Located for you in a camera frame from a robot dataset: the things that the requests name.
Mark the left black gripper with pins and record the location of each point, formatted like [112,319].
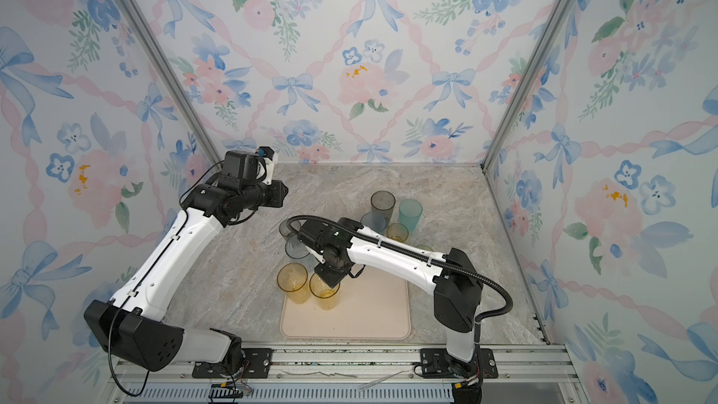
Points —
[280,189]

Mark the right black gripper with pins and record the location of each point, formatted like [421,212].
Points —
[328,276]

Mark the tall yellow plastic cup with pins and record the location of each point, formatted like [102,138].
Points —
[325,295]

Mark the tall orange plastic cup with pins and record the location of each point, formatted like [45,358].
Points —
[293,280]

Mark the light blue plastic cup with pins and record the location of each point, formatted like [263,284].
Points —
[299,253]

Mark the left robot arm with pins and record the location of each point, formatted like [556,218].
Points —
[130,325]

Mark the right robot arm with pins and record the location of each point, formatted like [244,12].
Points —
[448,278]

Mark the beige plastic tray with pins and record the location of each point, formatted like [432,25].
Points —
[374,306]

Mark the small grey plastic cup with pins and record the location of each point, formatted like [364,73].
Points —
[285,229]

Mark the blue ribbed plastic cup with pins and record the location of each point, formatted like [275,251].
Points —
[375,221]

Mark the small yellow plastic cup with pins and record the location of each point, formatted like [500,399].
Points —
[397,232]

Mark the tall grey plastic cup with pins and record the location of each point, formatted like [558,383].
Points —
[384,203]

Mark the teal plastic cup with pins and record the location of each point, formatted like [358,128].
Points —
[410,213]

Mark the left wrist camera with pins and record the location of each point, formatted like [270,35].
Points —
[247,169]

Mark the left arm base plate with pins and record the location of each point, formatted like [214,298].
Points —
[247,363]

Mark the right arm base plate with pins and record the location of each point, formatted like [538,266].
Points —
[436,363]

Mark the aluminium front rail frame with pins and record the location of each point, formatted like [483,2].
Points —
[364,373]

